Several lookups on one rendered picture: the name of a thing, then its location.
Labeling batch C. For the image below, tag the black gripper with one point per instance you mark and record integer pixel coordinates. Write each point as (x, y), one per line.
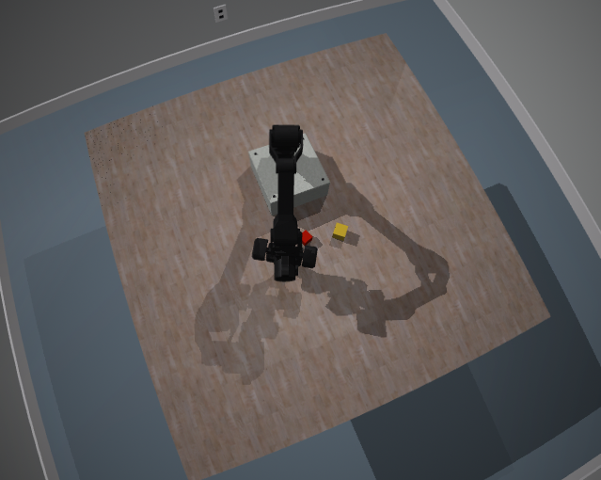
(260, 248)

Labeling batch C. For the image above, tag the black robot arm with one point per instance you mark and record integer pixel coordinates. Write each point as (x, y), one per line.
(284, 140)

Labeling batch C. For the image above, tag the red cube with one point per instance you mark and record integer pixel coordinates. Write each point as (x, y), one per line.
(306, 237)

